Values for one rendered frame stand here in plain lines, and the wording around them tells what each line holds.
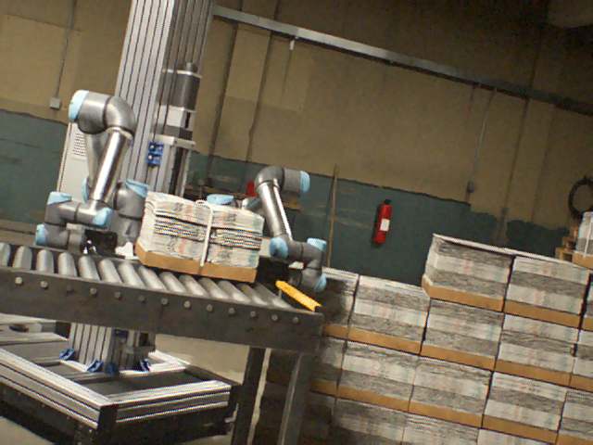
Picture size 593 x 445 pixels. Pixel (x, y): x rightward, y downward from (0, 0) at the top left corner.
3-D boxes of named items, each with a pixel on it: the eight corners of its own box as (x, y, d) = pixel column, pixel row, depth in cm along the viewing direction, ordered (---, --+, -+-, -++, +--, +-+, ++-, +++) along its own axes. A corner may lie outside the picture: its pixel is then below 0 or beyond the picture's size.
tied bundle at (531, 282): (490, 300, 353) (501, 248, 352) (558, 315, 350) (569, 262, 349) (501, 313, 316) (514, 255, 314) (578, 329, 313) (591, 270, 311)
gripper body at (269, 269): (255, 256, 305) (285, 261, 309) (250, 278, 306) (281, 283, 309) (260, 260, 298) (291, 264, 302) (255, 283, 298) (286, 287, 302)
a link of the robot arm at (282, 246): (254, 155, 325) (281, 245, 293) (278, 159, 331) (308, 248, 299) (242, 175, 332) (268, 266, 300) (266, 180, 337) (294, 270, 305)
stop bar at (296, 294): (283, 286, 288) (284, 281, 288) (322, 312, 247) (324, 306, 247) (275, 286, 287) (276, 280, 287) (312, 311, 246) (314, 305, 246)
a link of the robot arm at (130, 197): (144, 219, 315) (150, 184, 314) (110, 211, 316) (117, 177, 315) (152, 218, 327) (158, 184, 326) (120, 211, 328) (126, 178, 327)
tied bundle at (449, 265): (420, 286, 355) (430, 235, 354) (486, 300, 354) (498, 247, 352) (427, 298, 318) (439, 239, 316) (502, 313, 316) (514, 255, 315)
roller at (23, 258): (31, 261, 265) (33, 247, 265) (27, 287, 220) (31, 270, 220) (15, 259, 263) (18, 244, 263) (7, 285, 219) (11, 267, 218)
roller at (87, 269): (92, 271, 271) (94, 256, 271) (100, 298, 226) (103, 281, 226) (76, 268, 269) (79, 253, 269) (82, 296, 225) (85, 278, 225)
